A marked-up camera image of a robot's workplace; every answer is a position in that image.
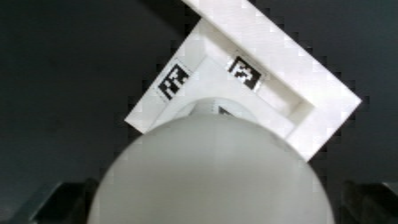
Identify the white lamp base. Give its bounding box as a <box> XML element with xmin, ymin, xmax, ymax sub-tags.
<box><xmin>126</xmin><ymin>22</ymin><xmax>318</xmax><ymax>158</ymax></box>

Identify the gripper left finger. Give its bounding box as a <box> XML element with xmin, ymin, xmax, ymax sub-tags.
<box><xmin>10</xmin><ymin>178</ymin><xmax>97</xmax><ymax>224</ymax></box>

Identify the white U-shaped frame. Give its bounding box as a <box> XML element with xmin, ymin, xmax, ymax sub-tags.
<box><xmin>181</xmin><ymin>0</ymin><xmax>360</xmax><ymax>158</ymax></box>

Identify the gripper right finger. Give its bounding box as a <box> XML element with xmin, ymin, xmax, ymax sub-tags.
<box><xmin>339</xmin><ymin>181</ymin><xmax>398</xmax><ymax>224</ymax></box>

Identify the white lamp bulb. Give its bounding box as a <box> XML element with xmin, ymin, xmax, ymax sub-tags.
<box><xmin>87</xmin><ymin>99</ymin><xmax>334</xmax><ymax>224</ymax></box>

